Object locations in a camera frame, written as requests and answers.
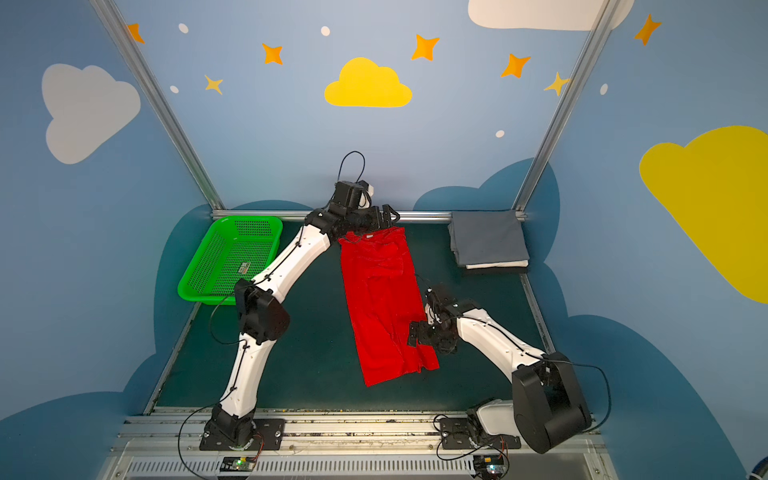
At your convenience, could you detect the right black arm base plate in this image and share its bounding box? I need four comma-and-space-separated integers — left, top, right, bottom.
435, 416, 522, 450

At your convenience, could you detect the folded grey t shirt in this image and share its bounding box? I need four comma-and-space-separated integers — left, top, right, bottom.
448, 210, 530, 268

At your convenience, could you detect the right green circuit board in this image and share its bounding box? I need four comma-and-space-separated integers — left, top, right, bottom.
472, 455, 507, 480

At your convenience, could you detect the aluminium frame post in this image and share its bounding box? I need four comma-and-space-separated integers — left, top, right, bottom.
90, 0, 226, 210
511, 0, 633, 221

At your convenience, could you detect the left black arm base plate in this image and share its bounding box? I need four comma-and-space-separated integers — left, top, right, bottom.
199, 419, 285, 452

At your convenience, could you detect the folded white t shirt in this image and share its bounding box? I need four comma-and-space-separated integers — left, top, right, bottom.
464, 260, 529, 270

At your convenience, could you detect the right aluminium frame post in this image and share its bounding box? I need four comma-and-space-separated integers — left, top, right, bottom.
511, 0, 633, 221

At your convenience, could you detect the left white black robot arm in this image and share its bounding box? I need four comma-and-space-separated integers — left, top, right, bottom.
200, 205, 400, 451

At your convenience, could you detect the aluminium mounting rail bench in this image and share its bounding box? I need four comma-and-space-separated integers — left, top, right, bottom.
98, 407, 617, 479

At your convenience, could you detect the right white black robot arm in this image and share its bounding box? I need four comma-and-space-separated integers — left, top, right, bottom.
408, 305, 593, 454

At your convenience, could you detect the folded black t shirt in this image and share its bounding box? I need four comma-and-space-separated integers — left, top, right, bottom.
464, 266, 528, 275

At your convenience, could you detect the rear aluminium frame bar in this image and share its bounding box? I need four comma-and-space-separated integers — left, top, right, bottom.
211, 209, 527, 225

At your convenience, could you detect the green plastic mesh basket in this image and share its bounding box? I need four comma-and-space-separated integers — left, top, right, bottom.
177, 216, 283, 306

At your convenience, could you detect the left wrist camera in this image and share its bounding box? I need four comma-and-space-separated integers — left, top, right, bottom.
330, 180, 373, 213

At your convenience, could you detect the red t shirt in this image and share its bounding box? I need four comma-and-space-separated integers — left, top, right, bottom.
339, 227, 439, 387

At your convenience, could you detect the left green circuit board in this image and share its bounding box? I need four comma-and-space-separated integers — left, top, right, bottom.
219, 456, 257, 473

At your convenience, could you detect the left aluminium frame post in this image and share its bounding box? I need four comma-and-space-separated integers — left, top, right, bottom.
90, 0, 226, 210

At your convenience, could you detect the green circuit board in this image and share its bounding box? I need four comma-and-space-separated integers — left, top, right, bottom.
472, 455, 507, 480
219, 456, 257, 473

